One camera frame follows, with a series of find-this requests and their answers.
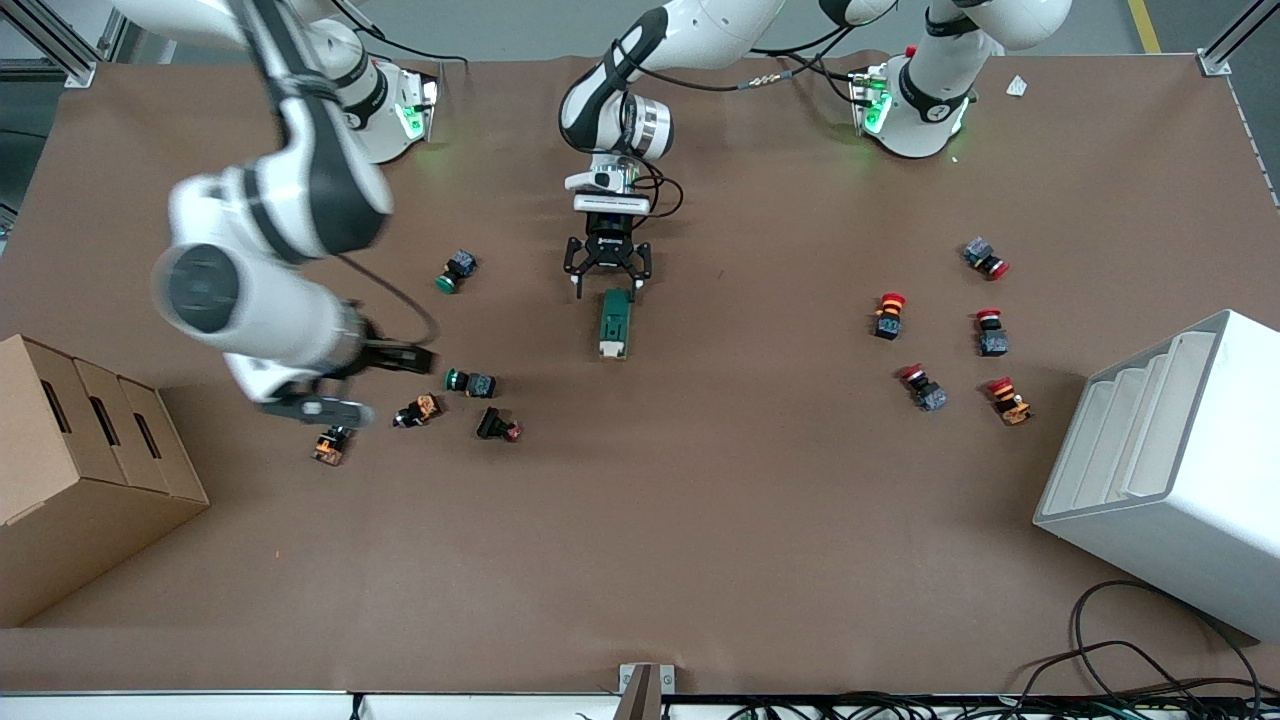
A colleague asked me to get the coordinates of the metal table edge bracket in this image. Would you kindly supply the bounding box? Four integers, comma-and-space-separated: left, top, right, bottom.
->
618, 663, 676, 720

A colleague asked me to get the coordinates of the red button with orange block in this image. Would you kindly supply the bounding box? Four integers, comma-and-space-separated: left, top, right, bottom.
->
987, 376, 1034, 427

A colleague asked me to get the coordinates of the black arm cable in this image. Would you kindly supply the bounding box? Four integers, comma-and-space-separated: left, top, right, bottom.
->
330, 0, 471, 348
610, 25, 871, 219

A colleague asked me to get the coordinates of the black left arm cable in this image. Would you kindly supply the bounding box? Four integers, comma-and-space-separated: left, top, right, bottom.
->
610, 25, 871, 219

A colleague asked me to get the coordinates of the black looped floor cable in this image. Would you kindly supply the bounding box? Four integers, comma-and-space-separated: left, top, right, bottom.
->
1000, 580, 1269, 706

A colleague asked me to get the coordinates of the aluminium frame profile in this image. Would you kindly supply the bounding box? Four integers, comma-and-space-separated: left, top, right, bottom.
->
1195, 0, 1280, 77
0, 0, 106, 89

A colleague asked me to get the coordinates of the brown cardboard box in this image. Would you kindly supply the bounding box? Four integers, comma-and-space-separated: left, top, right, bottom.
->
0, 335, 211, 629

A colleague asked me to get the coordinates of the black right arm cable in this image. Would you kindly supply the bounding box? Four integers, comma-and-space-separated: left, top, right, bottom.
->
330, 0, 471, 348

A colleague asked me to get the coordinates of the white stepped rack box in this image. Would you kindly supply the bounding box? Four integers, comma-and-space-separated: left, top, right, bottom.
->
1033, 309, 1280, 643

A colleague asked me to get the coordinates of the green terminal block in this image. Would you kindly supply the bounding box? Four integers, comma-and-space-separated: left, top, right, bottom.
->
598, 288, 634, 361

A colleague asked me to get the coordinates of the black cable bundle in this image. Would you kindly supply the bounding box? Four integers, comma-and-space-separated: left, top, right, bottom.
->
730, 690, 1280, 720

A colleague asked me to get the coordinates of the white table edge rail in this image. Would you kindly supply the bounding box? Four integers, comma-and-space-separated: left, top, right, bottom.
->
0, 690, 619, 720

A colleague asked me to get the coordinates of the black base cable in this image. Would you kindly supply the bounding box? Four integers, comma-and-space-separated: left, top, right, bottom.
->
770, 49, 869, 107

